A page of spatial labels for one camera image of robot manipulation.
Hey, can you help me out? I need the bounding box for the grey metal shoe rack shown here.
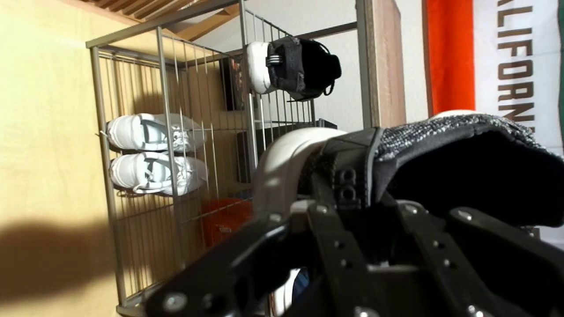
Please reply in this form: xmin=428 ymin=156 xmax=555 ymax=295
xmin=84 ymin=0 xmax=407 ymax=317

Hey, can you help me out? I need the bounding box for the California Republic flag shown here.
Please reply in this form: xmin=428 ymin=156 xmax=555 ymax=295
xmin=421 ymin=0 xmax=564 ymax=156

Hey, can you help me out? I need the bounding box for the black shoe white sole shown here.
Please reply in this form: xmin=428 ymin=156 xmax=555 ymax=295
xmin=244 ymin=36 xmax=343 ymax=103
xmin=252 ymin=112 xmax=564 ymax=235

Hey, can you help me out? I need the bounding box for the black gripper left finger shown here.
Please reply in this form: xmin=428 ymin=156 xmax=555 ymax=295
xmin=146 ymin=202 xmax=377 ymax=317

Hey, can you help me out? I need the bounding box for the orange and blue shoe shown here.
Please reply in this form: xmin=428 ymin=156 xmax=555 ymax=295
xmin=200 ymin=198 xmax=257 ymax=249

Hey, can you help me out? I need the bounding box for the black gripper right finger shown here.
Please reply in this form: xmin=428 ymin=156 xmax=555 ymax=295
xmin=398 ymin=202 xmax=564 ymax=317

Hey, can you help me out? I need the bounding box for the white sneaker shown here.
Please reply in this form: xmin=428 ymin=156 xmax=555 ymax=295
xmin=103 ymin=112 xmax=204 ymax=154
xmin=107 ymin=150 xmax=209 ymax=198

